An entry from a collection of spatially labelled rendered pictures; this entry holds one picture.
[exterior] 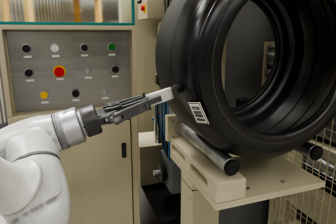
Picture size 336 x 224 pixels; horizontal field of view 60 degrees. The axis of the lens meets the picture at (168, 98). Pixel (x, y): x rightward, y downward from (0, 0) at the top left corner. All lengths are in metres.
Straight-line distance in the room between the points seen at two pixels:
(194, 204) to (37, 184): 0.80
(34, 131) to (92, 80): 0.72
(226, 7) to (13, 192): 0.55
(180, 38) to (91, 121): 0.28
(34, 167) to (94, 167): 0.86
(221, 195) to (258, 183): 0.17
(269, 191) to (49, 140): 0.60
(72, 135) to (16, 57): 0.73
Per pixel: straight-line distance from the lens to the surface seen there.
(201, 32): 0.66
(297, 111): 1.05
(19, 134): 0.70
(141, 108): 0.71
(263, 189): 0.91
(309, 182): 1.00
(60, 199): 0.61
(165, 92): 0.75
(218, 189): 0.79
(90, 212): 1.55
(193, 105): 0.69
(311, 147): 0.95
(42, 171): 0.60
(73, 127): 0.69
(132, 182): 1.51
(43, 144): 0.68
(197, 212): 1.29
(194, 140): 0.93
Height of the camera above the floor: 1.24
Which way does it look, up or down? 13 degrees down
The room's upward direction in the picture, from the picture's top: straight up
